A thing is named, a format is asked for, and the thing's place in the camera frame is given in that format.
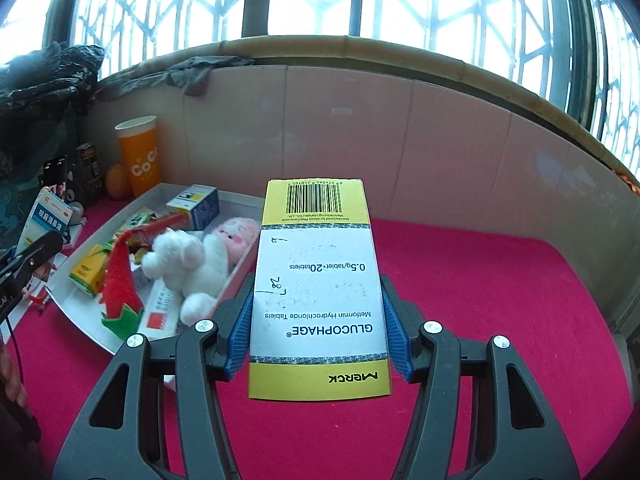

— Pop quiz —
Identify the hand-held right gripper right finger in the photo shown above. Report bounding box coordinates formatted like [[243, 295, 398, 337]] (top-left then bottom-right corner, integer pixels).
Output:
[[379, 274, 583, 480]]

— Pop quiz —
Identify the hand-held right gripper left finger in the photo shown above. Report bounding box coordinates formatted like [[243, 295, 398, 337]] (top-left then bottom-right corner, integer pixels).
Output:
[[52, 272, 258, 480]]

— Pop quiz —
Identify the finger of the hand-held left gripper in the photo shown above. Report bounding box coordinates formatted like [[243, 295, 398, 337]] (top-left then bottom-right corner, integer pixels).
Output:
[[0, 230, 66, 306]]

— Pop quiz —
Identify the white box blue end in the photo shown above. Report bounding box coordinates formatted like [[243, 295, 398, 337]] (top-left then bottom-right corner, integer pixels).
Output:
[[16, 186, 75, 256]]

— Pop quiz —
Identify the small yellow green box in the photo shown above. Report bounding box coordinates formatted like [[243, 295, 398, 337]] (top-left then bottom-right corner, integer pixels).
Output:
[[69, 245, 112, 297]]

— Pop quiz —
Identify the white cardboard tray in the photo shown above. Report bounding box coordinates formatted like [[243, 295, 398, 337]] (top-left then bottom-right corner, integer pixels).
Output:
[[45, 182, 266, 391]]

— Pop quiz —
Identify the white plush toy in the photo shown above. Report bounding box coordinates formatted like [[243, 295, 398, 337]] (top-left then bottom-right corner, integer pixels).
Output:
[[142, 229, 236, 327]]

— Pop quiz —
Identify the yellow white medicine box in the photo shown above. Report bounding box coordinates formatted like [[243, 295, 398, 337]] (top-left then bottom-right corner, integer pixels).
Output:
[[247, 178, 393, 401]]

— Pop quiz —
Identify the pink plush doll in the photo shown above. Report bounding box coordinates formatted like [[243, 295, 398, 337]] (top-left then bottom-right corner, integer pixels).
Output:
[[212, 216, 262, 266]]

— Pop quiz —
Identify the long white box red label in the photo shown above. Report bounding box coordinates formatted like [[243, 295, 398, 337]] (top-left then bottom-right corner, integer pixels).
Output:
[[135, 277, 185, 348]]

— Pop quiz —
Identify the red green elf hat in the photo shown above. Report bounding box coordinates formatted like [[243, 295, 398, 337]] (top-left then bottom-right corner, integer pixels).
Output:
[[97, 227, 143, 341]]

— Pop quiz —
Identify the small white blue box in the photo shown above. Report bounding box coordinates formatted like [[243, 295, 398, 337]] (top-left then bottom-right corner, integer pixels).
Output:
[[166, 185, 220, 231]]

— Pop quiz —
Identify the person's left hand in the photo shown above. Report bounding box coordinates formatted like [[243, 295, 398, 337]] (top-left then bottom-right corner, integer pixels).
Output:
[[0, 342, 29, 409]]

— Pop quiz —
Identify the black smartphone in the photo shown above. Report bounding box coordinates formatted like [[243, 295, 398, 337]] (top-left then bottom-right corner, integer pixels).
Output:
[[42, 155, 69, 198]]

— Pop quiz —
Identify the dark printed box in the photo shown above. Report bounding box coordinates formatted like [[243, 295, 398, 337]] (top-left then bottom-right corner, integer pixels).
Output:
[[75, 142, 102, 206]]

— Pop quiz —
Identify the red mat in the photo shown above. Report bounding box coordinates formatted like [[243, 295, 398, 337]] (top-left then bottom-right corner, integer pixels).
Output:
[[0, 195, 636, 480]]

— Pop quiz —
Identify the orange fruit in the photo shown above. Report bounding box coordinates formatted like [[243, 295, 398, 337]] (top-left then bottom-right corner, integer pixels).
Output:
[[104, 162, 132, 201]]

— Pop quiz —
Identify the orange paper cup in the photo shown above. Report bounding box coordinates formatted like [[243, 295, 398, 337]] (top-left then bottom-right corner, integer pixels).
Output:
[[114, 115, 162, 199]]

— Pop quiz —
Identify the black plastic bag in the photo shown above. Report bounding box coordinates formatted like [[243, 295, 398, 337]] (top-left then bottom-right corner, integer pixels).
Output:
[[0, 41, 106, 128]]

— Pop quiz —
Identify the cardboard back panel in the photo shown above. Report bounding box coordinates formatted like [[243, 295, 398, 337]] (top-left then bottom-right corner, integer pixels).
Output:
[[85, 35, 640, 331]]

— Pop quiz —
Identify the grey cloth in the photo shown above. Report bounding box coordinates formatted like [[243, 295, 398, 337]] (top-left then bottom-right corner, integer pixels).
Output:
[[97, 55, 256, 97]]

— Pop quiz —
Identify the window with metal grille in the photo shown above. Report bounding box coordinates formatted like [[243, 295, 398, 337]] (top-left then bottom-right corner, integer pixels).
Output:
[[0, 0, 640, 176]]

